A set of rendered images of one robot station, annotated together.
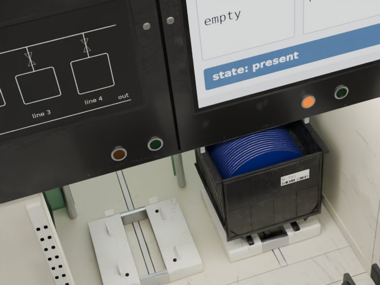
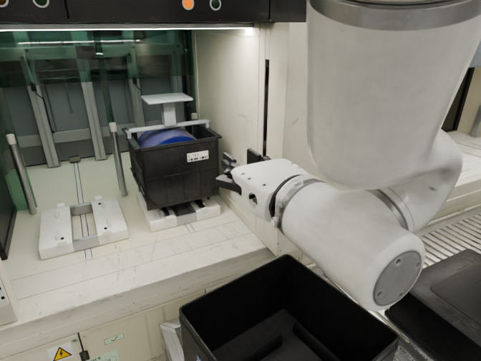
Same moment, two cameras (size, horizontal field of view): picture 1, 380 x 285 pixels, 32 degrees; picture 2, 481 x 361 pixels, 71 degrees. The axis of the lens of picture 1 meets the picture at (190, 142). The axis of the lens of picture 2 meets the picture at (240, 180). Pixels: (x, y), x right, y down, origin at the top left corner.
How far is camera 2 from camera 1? 0.62 m
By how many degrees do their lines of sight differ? 20
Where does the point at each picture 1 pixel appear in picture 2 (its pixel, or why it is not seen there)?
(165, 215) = (105, 205)
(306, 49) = not seen: outside the picture
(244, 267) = (161, 234)
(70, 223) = (28, 217)
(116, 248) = (59, 224)
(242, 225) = (159, 196)
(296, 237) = (202, 215)
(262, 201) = (174, 174)
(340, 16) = not seen: outside the picture
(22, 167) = not seen: outside the picture
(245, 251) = (163, 223)
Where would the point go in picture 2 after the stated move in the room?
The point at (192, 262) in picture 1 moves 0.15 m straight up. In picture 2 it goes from (119, 228) to (110, 177)
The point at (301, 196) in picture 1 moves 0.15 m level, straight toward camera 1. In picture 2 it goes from (204, 175) to (200, 201)
